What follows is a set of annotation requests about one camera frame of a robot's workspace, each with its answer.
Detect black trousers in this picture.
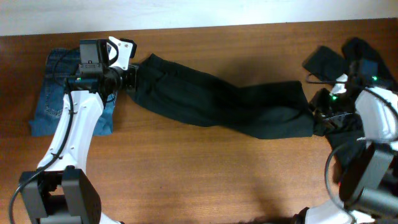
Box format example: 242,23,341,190
130,54,315,139

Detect black clothes pile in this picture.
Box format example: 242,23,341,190
303,37,397,170

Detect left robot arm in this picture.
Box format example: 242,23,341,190
9,36,138,223

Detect folded blue denim jeans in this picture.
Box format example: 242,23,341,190
28,47,116,138

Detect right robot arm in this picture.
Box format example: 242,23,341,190
292,59,397,223

